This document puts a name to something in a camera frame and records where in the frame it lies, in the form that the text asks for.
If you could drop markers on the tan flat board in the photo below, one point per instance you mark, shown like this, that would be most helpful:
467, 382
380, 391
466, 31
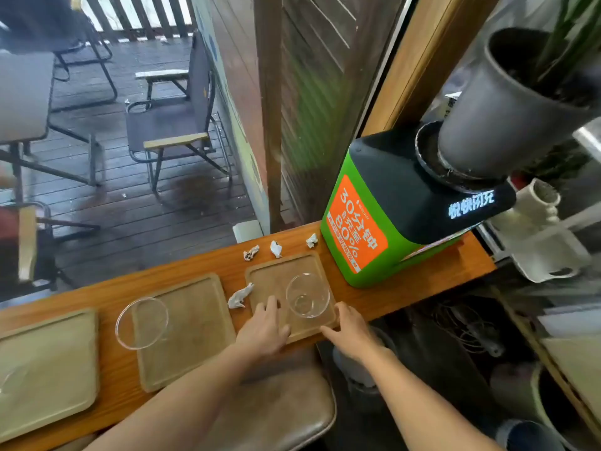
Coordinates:
575, 366

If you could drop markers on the dark outdoor folding table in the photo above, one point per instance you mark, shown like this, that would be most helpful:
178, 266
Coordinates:
23, 93

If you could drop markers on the tall green leafy plant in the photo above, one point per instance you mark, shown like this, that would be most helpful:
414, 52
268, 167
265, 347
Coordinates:
573, 37

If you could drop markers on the small white tissue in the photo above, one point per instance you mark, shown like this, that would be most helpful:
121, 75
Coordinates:
276, 249

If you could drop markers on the dark wooden picket fence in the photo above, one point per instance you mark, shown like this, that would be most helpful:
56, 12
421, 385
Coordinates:
136, 14

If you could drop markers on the orange wooden table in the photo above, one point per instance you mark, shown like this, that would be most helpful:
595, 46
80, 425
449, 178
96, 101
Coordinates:
399, 293

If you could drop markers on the green black charging station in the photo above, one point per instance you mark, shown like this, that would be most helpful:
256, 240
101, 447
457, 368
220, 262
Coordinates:
408, 197

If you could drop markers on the white trash bin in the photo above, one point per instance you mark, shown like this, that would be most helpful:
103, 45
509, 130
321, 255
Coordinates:
361, 375

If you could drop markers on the white round bucket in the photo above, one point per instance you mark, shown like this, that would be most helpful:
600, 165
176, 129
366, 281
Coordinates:
512, 385

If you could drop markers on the grey plastic plant pot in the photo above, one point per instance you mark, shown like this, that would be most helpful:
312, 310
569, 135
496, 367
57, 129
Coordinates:
497, 117

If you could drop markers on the person's right hand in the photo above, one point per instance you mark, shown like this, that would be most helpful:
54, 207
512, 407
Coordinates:
352, 335

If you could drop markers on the wooden window frame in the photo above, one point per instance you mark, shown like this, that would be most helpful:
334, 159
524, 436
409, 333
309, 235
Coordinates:
422, 65

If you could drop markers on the clear plastic cup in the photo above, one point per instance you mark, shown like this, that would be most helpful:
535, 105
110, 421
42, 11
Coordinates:
141, 324
307, 300
11, 382

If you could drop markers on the square wooden tray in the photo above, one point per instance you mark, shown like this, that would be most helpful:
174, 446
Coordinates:
267, 277
47, 371
197, 324

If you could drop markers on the white printed carton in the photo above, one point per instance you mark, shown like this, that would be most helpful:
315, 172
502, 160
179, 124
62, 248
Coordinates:
452, 105

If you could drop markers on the black folding armchair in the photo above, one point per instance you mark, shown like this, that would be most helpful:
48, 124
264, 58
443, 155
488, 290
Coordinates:
28, 244
164, 122
47, 23

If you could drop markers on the brown leather stool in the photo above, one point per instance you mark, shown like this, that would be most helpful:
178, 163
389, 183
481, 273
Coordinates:
277, 408

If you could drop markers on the person's right forearm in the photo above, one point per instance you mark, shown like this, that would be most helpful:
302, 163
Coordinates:
422, 408

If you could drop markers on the person's left hand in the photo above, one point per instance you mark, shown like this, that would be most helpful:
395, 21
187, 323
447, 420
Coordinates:
263, 331

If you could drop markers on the person's left forearm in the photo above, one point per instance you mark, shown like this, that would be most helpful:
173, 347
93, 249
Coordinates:
188, 403

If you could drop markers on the small white outdoor box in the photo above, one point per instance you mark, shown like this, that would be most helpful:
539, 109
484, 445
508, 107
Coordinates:
247, 231

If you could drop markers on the dark-spotted tissue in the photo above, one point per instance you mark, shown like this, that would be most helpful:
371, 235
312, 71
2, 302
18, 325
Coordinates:
251, 253

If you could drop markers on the large tissue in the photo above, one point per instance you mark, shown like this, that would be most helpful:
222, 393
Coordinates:
239, 296

